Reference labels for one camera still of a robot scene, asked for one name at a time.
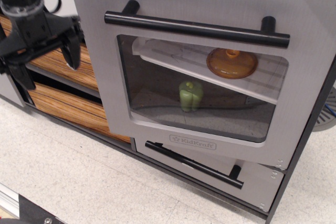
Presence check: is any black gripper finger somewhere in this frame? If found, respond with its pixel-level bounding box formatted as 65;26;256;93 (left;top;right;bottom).
6;60;36;90
61;29;80;70

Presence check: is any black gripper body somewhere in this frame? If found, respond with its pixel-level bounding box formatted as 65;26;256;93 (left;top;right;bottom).
1;7;83;73

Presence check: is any grey toy oven door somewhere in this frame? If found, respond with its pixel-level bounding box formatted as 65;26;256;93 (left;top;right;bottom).
74;0;335;169

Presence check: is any black oven door handle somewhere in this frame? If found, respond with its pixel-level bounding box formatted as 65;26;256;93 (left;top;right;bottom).
104;0;290;48

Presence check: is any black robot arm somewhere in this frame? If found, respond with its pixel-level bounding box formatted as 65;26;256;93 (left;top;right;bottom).
1;0;83;90

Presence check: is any white oven shelf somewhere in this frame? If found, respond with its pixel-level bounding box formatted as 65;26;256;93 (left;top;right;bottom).
132;37;288;104

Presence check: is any upper wood-pattern storage bin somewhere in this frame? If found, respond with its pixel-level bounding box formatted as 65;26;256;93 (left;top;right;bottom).
1;12;84;90

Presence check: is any wood-pattern storage bin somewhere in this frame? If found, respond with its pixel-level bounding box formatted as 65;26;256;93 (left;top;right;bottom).
1;12;84;90
28;83;131;144

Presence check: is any lower wood-pattern storage bin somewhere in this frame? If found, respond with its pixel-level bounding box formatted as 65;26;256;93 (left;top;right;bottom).
28;83;131;144

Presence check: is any green toy bell pepper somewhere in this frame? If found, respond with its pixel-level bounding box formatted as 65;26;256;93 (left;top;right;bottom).
179;81;204;112

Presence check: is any amber pot lid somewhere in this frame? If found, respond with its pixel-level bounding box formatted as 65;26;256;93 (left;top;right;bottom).
206;48;258;79

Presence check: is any grey lower drawer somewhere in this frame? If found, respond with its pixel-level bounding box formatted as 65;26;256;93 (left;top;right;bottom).
134;140;284;212

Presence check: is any grey round base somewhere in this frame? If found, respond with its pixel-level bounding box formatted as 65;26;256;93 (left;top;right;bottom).
313;87;335;132

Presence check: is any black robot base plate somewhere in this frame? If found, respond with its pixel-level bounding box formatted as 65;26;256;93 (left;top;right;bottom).
18;194;66;224

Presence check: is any black drawer handle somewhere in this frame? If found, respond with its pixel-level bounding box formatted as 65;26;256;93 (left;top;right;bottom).
145;141;244;189

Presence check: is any black toy kitchen frame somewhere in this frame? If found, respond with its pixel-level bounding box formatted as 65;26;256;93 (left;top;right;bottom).
0;6;336;224

